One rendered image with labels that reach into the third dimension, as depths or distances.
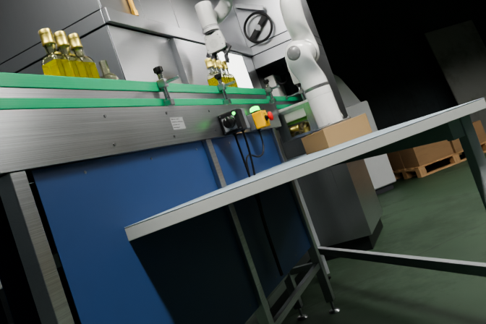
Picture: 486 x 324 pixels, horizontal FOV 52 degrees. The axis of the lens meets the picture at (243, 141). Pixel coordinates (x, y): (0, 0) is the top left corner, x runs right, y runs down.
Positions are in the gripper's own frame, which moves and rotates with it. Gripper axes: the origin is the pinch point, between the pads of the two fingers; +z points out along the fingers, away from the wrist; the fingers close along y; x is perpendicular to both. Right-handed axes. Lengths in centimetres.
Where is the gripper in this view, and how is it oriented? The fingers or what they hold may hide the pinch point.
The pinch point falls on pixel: (222, 61)
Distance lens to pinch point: 253.9
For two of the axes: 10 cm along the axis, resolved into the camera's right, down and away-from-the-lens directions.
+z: 3.3, 9.4, -0.5
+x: 3.7, -0.8, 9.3
